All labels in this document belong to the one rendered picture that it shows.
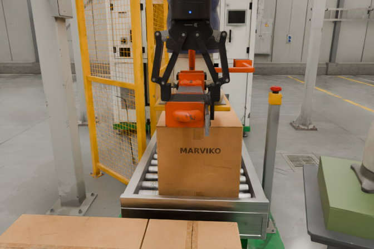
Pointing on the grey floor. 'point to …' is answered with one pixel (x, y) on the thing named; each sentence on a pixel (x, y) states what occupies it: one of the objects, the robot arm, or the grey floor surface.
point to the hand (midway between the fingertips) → (190, 105)
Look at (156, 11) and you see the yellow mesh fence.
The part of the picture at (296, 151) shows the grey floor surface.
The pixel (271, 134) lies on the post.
